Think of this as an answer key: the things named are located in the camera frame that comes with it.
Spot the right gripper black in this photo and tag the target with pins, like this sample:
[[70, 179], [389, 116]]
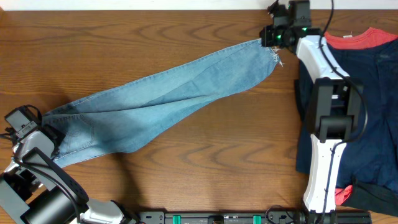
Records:
[[268, 40]]

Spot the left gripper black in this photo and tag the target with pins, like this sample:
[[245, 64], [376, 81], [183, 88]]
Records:
[[60, 134]]

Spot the light blue denim jeans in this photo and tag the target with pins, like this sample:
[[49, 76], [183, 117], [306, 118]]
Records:
[[127, 117]]

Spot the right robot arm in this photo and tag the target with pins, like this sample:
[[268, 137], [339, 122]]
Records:
[[333, 111]]

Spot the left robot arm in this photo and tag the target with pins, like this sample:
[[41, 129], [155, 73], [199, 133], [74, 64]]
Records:
[[36, 190]]

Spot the red t-shirt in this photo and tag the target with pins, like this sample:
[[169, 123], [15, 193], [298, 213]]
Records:
[[372, 37]]

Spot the navy blue folded garment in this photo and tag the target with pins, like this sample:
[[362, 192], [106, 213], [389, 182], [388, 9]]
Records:
[[373, 158]]

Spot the black garment under pile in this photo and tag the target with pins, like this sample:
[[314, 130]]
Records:
[[373, 198]]

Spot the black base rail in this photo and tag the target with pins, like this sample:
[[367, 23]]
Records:
[[277, 216]]

